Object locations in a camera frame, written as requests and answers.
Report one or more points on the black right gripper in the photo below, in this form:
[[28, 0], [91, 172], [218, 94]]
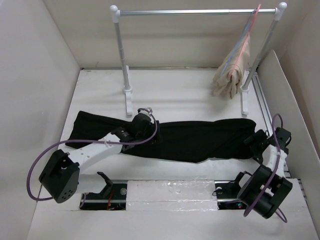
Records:
[[260, 135]]

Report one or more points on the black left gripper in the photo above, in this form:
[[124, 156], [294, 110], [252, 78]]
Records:
[[150, 128]]

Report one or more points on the black trousers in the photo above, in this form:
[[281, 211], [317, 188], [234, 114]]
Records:
[[181, 141]]

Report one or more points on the blue clothes hanger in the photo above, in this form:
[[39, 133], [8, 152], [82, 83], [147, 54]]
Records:
[[232, 53]]

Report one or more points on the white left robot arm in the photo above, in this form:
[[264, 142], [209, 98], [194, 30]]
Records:
[[63, 175]]

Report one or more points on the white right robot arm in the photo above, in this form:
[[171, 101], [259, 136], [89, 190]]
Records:
[[267, 187]]

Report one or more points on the beige garment on hanger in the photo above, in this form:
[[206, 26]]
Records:
[[230, 86]]

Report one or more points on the pink clothes hanger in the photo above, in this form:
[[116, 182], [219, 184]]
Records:
[[243, 45]]

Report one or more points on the white metal clothes rack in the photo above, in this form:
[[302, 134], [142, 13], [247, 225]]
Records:
[[188, 38]]

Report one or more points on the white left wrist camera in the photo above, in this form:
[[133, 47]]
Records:
[[147, 111]]

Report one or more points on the aluminium rail front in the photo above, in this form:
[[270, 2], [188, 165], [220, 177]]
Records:
[[225, 192]]

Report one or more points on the aluminium rail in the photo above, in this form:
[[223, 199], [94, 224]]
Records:
[[265, 105], [225, 192]]

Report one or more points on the aluminium rail right side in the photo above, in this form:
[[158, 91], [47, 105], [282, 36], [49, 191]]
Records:
[[265, 105]]

